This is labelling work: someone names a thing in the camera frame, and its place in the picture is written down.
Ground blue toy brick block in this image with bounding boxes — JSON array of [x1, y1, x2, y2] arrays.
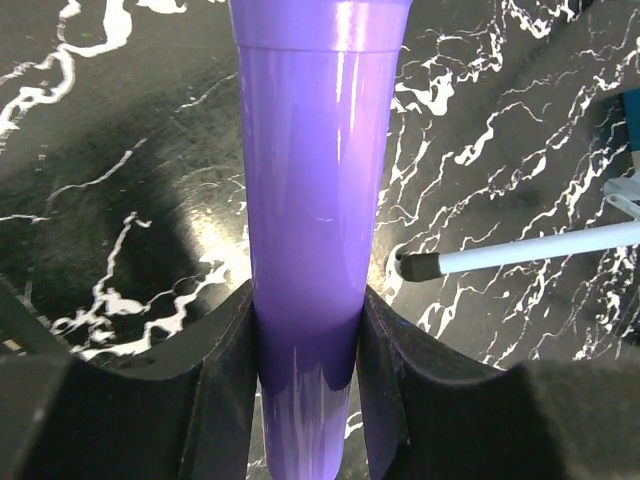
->
[[623, 88, 640, 170]]

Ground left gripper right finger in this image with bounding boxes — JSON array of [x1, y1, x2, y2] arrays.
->
[[357, 291, 639, 479]]

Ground light blue music stand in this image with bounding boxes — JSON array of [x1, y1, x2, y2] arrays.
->
[[394, 173, 639, 283]]

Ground purple toy microphone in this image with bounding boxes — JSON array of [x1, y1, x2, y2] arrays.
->
[[229, 1, 411, 479]]

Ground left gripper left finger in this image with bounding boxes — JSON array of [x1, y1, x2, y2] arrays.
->
[[1, 284, 257, 479]]

